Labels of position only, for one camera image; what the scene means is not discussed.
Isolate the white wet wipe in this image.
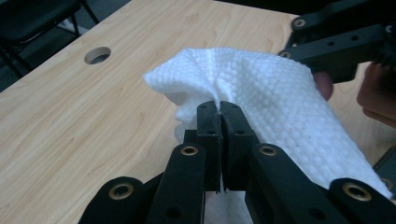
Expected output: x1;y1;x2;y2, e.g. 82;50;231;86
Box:
142;47;394;224

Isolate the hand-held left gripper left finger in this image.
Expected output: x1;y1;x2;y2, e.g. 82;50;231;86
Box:
182;100;224;194

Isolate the black folding chair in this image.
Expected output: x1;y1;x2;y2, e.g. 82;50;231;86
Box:
0;0;101;79

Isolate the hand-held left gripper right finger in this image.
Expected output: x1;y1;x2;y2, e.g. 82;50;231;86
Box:
219;100;262;192

